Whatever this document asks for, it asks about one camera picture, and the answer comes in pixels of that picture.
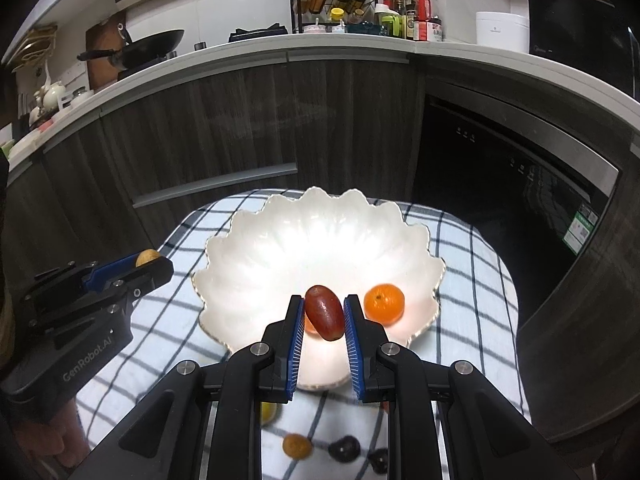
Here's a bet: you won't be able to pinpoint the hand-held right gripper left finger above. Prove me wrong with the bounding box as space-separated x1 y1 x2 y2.
75 295 307 480

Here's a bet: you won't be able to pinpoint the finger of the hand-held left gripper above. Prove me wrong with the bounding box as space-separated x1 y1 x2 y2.
80 256 143 293
112 258 175 307

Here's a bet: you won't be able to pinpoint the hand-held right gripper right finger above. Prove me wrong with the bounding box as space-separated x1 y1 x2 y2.
342 294 581 480

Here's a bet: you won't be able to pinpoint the dark purple plum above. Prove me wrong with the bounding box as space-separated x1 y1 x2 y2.
367 447 390 475
327 435 362 462

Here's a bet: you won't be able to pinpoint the white scalloped bowl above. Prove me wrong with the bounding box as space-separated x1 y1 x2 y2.
192 186 447 391

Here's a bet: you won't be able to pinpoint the person's left hand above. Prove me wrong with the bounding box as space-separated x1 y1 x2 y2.
30 395 96 463

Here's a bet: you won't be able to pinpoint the white black checked cloth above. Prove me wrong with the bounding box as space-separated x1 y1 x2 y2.
75 189 532 480

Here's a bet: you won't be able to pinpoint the dark wood kitchen cabinet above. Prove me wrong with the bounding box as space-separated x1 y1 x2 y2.
0 47 640 441

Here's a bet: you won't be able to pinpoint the white teapot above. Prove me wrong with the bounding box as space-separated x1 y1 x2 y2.
32 82 68 111

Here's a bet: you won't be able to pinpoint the black built-in dishwasher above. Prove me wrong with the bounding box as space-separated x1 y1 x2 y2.
410 77 623 376

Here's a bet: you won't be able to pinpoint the gas stove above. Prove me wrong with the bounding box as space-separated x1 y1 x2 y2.
117 50 178 81

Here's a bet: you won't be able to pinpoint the black wok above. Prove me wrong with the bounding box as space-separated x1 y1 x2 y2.
76 29 186 72

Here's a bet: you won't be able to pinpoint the wooden cutting board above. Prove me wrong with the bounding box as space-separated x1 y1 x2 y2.
85 17 128 91

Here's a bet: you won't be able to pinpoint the green label sticker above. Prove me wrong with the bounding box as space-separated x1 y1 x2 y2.
565 205 600 256

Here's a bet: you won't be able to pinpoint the white rice cooker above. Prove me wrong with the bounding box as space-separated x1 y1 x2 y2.
475 11 530 54

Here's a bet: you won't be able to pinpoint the black microwave oven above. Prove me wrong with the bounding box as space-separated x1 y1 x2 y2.
526 0 640 106

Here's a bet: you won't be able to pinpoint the gold wire rack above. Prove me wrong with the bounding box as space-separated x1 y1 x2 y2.
10 25 58 68

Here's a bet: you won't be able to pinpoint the black wire spice rack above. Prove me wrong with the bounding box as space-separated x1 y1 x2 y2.
290 0 379 35

